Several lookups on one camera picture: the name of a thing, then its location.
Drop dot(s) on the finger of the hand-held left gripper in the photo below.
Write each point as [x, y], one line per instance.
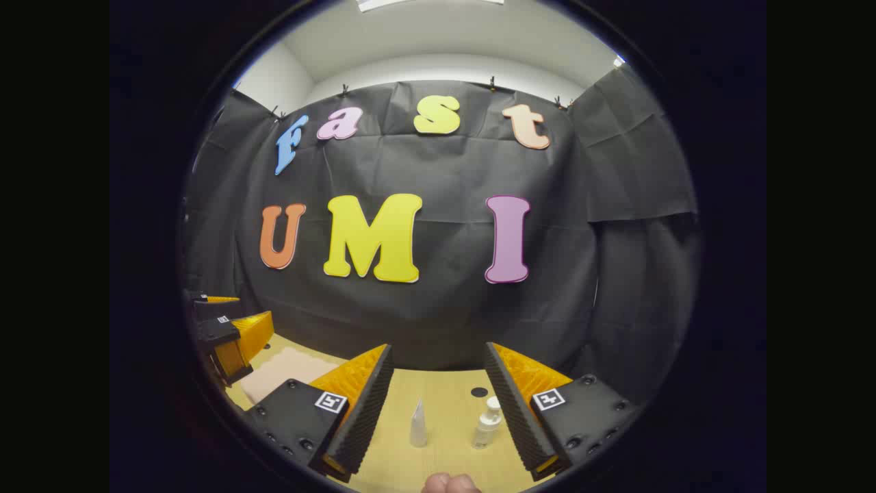
[217, 334]
[209, 309]

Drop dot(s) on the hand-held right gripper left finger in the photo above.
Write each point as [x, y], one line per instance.
[363, 411]

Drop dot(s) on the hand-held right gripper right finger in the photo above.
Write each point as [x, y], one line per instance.
[517, 411]

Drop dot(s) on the pink suitcase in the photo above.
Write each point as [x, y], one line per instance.
[287, 373]

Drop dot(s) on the white squeeze tube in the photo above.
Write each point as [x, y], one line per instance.
[418, 428]

